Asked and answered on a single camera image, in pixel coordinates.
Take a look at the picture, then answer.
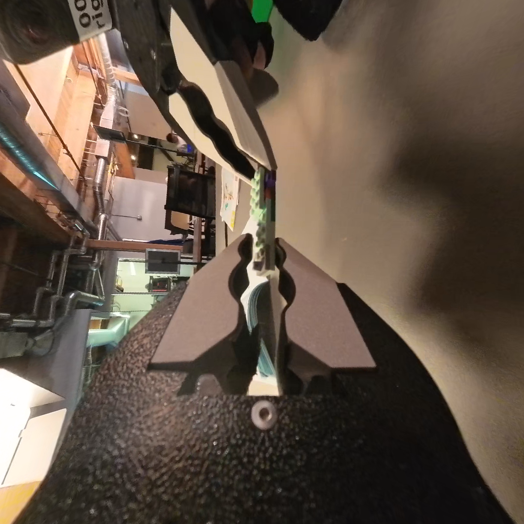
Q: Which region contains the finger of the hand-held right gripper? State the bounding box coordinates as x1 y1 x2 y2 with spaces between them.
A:
169 7 279 170
168 91 257 180

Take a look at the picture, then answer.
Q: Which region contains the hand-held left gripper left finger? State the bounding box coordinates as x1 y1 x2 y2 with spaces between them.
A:
148 234 263 375

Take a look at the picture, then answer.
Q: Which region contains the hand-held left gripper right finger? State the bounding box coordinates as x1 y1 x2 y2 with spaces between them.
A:
273 237 378 373

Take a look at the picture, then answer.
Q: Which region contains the partly built lego model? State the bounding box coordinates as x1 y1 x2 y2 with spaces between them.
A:
249 167 278 276

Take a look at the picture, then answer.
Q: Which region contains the person's right hand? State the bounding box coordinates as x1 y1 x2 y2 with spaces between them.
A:
237 36 276 71

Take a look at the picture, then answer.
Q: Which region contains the stack of instruction booklets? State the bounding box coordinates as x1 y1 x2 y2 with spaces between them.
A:
244 276 280 395

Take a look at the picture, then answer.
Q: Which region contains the black office chair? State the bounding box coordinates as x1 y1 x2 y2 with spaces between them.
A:
165 162 217 231

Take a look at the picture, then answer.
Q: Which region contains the grey framed monitor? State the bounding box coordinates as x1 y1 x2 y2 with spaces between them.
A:
145 247 182 275

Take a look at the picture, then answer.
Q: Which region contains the brown wooden beam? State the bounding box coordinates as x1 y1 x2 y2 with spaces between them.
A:
87 239 183 252

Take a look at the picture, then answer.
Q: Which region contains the grey pipe assembly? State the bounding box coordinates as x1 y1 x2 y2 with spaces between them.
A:
0 231 105 330

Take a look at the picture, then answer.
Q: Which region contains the white cabinet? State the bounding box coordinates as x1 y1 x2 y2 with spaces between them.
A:
0 368 67 489

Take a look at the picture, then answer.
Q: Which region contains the small silver ventilation duct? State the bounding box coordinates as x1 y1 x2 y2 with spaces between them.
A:
91 157 114 247

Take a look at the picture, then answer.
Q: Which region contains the large silver ventilation duct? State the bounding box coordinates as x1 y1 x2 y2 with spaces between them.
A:
0 125 60 191

